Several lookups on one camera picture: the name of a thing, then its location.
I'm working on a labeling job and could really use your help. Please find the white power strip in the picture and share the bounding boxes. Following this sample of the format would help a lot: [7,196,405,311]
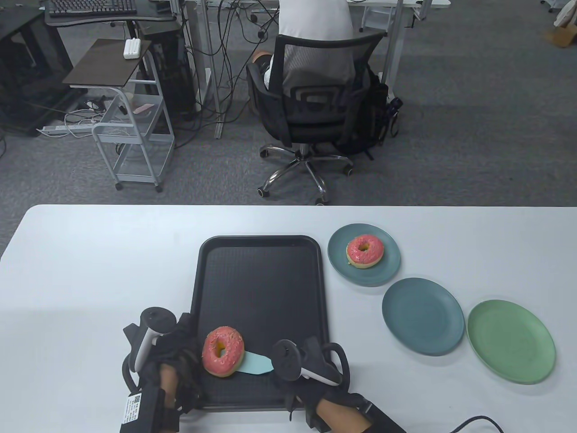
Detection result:
[37,124,97,135]

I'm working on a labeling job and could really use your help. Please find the black keyboard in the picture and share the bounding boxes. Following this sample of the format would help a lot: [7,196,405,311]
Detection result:
[48,0,137,18]

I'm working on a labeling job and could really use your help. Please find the teal round plate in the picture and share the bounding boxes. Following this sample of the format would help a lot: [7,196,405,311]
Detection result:
[382,277,465,357]
[328,223,401,287]

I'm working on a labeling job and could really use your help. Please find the black computer tower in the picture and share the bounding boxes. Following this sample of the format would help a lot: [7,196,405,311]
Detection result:
[153,32,197,120]

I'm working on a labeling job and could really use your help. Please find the black mesh office chair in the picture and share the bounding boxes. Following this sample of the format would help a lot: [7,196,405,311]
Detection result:
[247,31,388,206]

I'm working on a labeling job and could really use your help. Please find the black and white controller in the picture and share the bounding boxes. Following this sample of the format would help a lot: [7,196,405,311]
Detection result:
[122,307,178,393]
[272,336,353,394]

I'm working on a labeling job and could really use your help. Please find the white cable tangle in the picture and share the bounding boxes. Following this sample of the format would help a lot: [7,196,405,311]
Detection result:
[63,97,119,137]

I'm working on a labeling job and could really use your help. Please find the black desk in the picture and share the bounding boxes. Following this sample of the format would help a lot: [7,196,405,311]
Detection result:
[43,0,181,41]

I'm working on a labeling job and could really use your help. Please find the person's left forearm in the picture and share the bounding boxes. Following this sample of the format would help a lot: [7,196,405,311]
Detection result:
[158,363,177,406]

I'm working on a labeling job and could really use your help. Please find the brown side table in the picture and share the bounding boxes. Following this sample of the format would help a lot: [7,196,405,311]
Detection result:
[62,38,153,87]

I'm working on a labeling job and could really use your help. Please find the person's left hand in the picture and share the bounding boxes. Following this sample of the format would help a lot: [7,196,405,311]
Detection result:
[140,313,204,413]

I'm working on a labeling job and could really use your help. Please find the black box with white label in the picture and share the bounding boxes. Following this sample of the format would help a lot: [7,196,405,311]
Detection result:
[119,388,181,433]

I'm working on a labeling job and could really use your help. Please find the pink frosted mini donut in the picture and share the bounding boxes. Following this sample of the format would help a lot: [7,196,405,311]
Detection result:
[346,235,385,269]
[201,326,245,378]

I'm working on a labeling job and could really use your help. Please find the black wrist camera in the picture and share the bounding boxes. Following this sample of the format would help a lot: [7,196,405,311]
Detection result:
[302,406,330,432]

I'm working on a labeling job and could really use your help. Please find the cardboard box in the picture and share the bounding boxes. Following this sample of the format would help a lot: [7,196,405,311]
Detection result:
[543,23,577,49]

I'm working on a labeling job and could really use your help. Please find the green round plate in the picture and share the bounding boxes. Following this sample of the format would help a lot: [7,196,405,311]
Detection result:
[467,300,556,385]

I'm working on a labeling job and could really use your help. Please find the white bag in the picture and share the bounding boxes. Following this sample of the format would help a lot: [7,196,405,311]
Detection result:
[552,0,577,28]

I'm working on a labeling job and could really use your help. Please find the white rolling cart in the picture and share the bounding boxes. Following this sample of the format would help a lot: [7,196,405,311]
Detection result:
[92,47,175,193]

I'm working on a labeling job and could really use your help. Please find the black wrist box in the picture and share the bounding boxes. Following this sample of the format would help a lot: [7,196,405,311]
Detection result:
[356,397,406,433]

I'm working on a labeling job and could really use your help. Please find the black cable bundle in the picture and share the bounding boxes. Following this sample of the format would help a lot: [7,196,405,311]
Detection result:
[174,0,280,149]

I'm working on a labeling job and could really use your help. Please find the light blue dessert shovel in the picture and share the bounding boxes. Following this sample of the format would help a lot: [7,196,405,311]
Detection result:
[235,351,275,376]

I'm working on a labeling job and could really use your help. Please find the black backpack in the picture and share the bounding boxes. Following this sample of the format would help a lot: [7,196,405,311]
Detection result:
[343,63,402,161]

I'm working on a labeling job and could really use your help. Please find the person's right hand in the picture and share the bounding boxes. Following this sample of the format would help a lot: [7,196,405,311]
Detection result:
[273,374,375,427]

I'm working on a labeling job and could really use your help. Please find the black baking tray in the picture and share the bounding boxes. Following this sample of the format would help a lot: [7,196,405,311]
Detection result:
[188,235,334,411]

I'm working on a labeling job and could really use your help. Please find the person's right forearm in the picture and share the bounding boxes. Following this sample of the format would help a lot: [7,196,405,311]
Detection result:
[316,399,375,433]

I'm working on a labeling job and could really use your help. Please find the small white cart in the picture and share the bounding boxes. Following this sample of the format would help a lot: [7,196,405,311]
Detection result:
[361,0,389,37]

